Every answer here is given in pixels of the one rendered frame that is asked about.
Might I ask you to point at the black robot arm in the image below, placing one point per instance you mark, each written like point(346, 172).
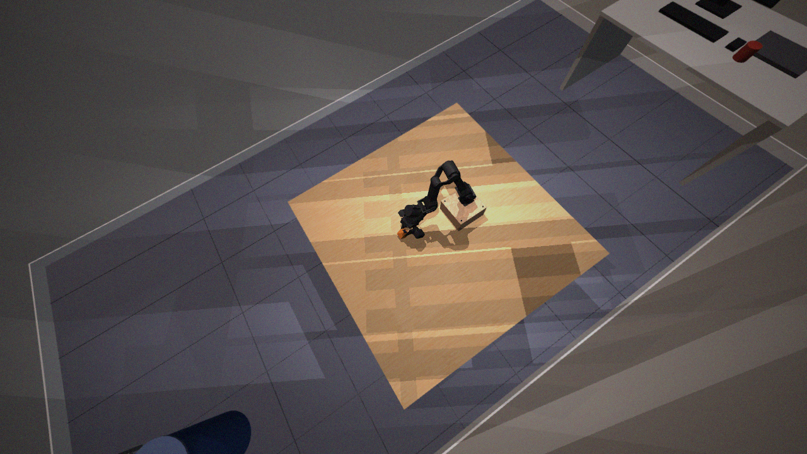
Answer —
point(464, 190)

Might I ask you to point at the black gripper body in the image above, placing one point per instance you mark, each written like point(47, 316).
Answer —
point(418, 233)

